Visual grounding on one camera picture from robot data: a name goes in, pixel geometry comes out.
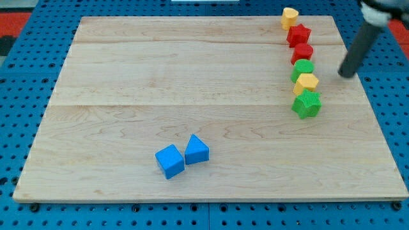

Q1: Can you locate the green star block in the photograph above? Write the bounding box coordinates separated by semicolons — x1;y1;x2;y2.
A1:
291;89;322;119

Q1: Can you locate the red star block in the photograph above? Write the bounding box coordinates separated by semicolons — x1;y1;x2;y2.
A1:
286;24;312;48

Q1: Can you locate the blue triangle block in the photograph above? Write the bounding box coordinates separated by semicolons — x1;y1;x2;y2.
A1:
184;134;210;165

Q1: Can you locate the blue cube block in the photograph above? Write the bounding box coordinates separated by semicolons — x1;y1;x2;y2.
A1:
155;144;185;180

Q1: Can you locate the wooden board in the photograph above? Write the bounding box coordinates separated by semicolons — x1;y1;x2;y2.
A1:
13;16;408;204

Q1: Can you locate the yellow hexagon block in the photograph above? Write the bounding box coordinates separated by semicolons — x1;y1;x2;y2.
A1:
293;73;320;96

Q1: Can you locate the green cylinder block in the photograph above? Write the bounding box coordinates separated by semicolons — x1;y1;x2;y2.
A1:
290;59;314;83

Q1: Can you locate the red cylinder block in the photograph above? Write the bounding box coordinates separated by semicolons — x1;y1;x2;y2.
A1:
291;43;314;65

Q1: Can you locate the yellow heart block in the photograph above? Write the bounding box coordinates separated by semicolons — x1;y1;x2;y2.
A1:
281;7;299;31

